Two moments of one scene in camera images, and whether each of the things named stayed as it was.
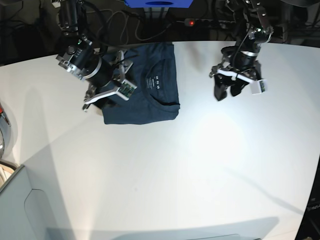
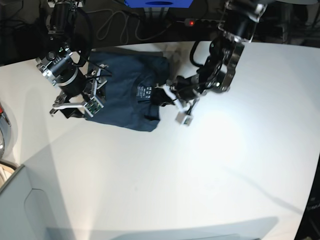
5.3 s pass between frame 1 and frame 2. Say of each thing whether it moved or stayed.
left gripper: moved
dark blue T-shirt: moved
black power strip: stayed
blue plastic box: stayed
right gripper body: moved
